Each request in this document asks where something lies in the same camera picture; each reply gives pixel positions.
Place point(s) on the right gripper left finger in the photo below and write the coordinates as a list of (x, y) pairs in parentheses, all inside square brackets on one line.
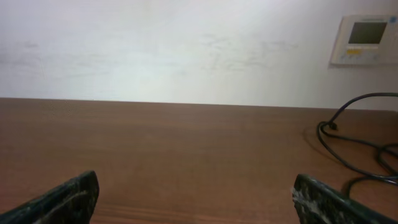
[(74, 201)]

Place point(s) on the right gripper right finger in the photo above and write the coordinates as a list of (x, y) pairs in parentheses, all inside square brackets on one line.
[(317, 203)]

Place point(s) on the white wall thermostat panel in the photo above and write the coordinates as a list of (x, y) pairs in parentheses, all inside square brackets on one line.
[(366, 40)]

